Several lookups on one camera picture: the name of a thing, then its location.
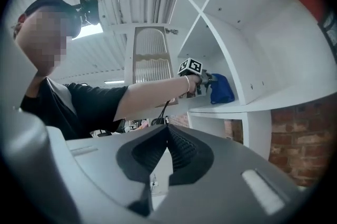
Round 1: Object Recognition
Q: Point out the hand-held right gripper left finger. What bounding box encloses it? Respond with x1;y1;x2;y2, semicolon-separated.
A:
116;124;168;217

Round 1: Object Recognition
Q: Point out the person's head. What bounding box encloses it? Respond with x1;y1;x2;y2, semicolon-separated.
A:
12;0;81;77

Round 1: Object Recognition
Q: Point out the black head mount band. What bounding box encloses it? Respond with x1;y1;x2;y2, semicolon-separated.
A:
25;0;81;39

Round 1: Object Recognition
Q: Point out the person's left forearm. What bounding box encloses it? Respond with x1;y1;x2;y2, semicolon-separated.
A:
113;75;190;122

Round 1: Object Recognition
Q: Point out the white cubby shelf unit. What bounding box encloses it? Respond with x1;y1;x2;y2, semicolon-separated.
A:
105;0;337;163

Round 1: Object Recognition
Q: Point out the black head camera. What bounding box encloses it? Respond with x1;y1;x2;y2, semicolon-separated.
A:
78;0;101;26

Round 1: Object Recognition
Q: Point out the blue cloth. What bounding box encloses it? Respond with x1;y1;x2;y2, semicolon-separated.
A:
210;73;235;105

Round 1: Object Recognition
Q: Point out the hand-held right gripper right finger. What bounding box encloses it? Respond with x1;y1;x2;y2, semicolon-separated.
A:
167;124;214;187

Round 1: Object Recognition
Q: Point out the person's left hand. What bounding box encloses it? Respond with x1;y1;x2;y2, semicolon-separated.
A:
187;74;202;94

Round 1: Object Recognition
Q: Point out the black picture frame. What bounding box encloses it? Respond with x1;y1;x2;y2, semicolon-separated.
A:
317;11;337;63

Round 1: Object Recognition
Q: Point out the person's black shirt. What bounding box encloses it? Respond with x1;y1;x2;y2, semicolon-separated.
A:
20;77;130;141

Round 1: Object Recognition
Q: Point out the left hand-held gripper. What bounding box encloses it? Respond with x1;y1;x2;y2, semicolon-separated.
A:
177;57;214;99

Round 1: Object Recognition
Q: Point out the ribbed glass cabinet door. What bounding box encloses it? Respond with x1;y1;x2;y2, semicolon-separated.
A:
133;26;177;108

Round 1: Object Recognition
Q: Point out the ceiling light panel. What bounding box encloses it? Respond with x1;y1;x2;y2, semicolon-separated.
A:
73;24;104;39

